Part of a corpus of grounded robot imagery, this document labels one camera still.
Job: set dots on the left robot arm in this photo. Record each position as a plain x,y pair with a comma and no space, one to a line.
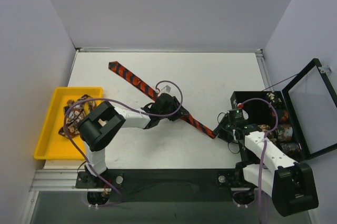
102,124

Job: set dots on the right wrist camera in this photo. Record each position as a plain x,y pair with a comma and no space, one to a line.
236,115

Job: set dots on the orange navy striped tie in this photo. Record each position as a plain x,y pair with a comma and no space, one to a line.
135,81

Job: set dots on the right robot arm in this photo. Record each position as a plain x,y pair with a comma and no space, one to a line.
290,184

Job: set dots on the blue orange rolled tie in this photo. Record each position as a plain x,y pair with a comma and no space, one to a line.
284,133

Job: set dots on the black tie storage box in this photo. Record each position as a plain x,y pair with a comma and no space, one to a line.
268,109

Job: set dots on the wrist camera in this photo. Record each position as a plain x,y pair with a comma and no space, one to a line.
165,90
236,115

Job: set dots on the dark rolled tie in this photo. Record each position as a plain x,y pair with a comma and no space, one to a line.
290,148

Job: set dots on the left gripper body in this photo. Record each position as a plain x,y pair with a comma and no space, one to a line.
177,111

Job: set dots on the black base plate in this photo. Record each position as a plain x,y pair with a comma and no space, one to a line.
163,185

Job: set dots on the black framed glass box lid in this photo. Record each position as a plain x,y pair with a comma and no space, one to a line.
310,98

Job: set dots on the yellow plastic tray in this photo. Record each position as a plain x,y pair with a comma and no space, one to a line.
51,145

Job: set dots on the brown floral tie in tray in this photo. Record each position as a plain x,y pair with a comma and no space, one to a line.
78,113

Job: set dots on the brown floral rolled tie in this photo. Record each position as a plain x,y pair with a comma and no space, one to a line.
271,135

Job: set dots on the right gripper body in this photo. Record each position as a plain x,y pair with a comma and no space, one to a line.
222,128

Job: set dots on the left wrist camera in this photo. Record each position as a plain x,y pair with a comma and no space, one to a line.
165,90

